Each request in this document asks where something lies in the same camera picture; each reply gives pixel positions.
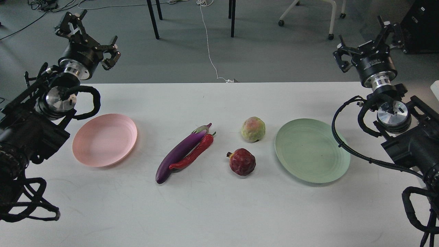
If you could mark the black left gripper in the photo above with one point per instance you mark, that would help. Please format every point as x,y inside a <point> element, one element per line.
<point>83,54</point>

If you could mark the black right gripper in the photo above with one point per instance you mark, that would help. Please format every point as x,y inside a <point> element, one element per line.
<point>379,60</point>

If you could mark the green pink peach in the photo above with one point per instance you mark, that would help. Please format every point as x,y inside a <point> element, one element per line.
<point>253,129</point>

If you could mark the purple eggplant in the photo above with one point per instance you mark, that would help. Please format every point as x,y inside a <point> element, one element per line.
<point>180,151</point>

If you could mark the red pomegranate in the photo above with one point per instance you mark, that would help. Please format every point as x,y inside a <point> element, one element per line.
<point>241,161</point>

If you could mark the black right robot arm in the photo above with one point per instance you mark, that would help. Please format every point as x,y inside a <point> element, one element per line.
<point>410,130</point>

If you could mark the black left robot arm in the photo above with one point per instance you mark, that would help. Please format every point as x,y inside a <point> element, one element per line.
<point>33,126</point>

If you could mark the black box on floor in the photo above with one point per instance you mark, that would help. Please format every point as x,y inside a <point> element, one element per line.
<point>420,27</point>

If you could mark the white chair base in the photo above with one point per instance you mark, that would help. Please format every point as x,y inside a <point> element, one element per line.
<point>332,19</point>

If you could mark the pink plate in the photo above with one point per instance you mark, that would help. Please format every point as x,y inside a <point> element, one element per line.
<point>105,140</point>

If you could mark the green plate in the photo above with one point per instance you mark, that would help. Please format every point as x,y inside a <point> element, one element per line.
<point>307,149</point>

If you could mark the red chili pepper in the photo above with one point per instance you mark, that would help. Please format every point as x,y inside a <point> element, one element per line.
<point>205,143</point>

